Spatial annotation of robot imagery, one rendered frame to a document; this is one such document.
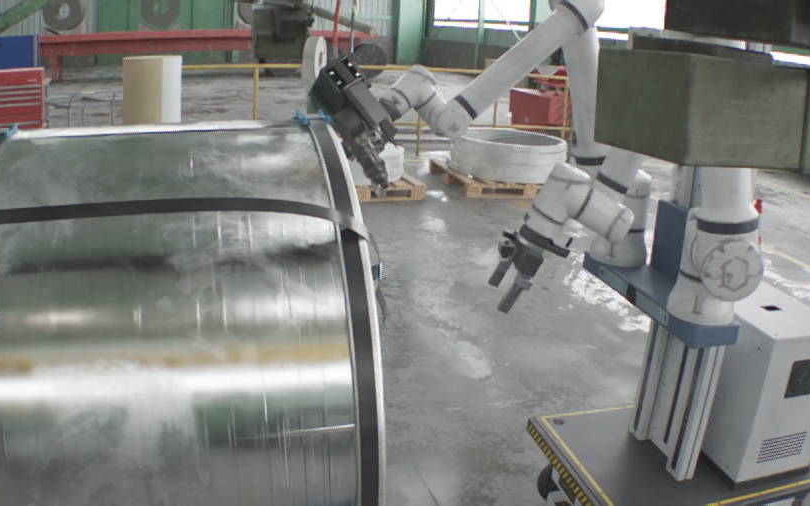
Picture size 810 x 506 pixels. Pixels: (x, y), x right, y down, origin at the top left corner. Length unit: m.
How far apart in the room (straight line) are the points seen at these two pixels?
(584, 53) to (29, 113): 5.18
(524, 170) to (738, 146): 6.63
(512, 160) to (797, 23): 6.67
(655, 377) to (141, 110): 4.92
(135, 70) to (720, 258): 5.36
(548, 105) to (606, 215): 9.10
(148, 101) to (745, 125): 5.82
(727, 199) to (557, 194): 0.39
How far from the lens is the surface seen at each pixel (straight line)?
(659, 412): 2.53
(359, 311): 1.25
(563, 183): 1.67
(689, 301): 1.93
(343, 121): 1.79
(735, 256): 1.71
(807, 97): 0.86
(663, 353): 2.45
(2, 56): 10.65
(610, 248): 2.31
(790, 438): 2.47
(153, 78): 6.33
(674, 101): 0.75
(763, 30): 0.76
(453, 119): 2.08
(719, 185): 1.70
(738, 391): 2.35
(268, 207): 1.22
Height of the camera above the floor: 1.58
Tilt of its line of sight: 18 degrees down
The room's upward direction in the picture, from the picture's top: 3 degrees clockwise
